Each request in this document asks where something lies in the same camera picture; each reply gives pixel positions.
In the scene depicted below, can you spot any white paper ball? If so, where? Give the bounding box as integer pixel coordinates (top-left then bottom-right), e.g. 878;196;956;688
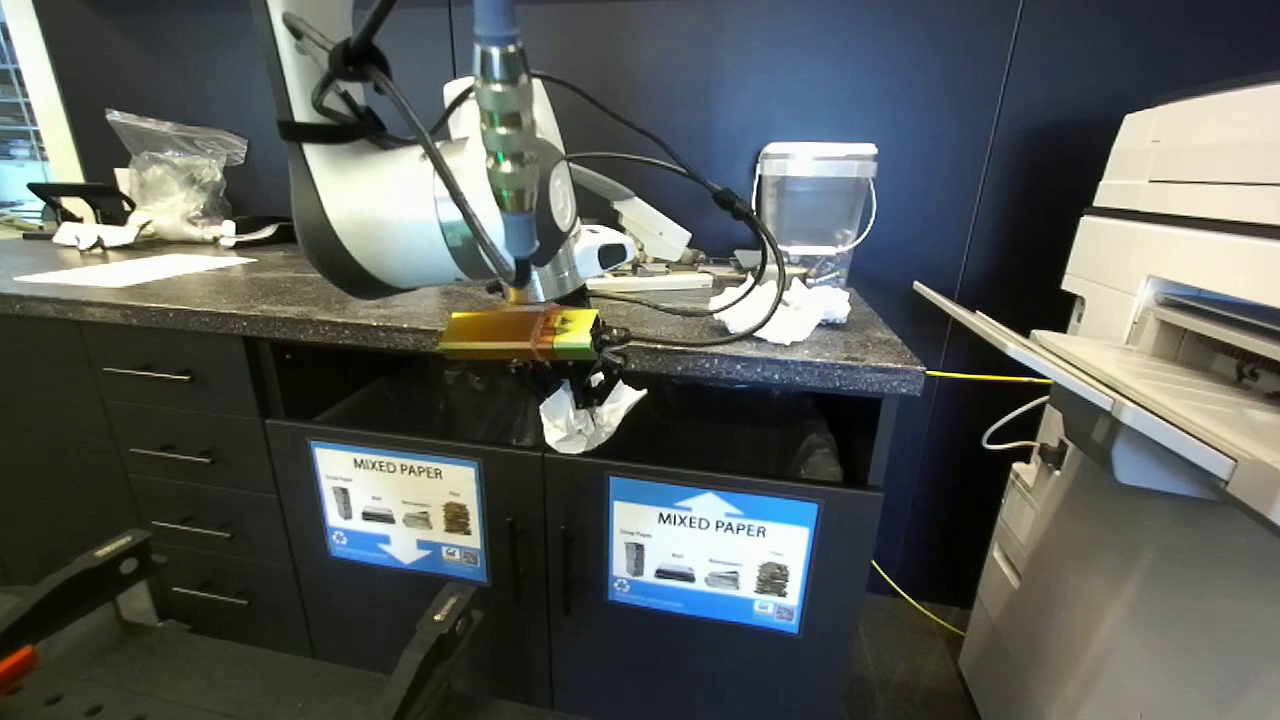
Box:
542;380;644;455

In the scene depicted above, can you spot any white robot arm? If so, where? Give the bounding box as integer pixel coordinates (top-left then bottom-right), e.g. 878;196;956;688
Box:
251;0;638;303

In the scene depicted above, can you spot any right black bin door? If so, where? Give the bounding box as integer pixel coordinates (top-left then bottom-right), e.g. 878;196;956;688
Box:
549;459;881;720

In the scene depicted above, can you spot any black bin door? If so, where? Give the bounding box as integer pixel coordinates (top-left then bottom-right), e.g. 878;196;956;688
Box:
267;423;549;705
549;459;881;720

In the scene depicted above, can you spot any left black bin door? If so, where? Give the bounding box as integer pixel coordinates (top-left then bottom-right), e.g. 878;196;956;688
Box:
267;423;549;705

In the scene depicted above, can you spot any white sheet of paper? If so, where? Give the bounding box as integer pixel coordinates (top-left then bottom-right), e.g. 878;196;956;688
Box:
18;255;251;289

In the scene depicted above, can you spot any grey white stapler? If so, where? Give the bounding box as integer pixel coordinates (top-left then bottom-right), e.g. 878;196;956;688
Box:
582;198;712;292

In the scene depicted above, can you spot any right blue mixed paper sign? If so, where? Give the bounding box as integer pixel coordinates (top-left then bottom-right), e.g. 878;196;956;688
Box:
603;474;822;636

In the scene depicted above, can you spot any blue mixed paper sign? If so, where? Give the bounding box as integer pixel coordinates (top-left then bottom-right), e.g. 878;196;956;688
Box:
309;439;488;582
603;474;822;636

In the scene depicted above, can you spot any left blue mixed paper sign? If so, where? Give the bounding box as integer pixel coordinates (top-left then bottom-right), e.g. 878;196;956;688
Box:
309;439;488;582

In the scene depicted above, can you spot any black drawer cabinet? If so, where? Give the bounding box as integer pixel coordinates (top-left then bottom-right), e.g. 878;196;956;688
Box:
86;329;309;653

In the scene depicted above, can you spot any clear plastic bag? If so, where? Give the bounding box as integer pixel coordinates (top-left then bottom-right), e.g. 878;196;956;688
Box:
104;106;250;244

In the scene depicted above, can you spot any large white office printer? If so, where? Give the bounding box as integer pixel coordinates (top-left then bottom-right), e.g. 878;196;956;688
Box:
946;81;1280;720

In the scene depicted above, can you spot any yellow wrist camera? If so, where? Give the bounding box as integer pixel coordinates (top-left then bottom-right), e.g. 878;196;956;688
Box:
442;309;600;364

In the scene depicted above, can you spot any white wall outlet plate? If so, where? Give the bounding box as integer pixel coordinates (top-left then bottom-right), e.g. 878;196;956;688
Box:
381;168;438;232

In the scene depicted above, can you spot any yellow cable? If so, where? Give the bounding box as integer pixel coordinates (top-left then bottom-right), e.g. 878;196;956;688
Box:
863;364;1057;641

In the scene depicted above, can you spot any white wall switch plate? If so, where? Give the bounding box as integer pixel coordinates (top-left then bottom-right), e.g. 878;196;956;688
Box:
337;181;364;225

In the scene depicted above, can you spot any black cart frame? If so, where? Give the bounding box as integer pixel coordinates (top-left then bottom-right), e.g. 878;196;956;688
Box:
0;528;486;720

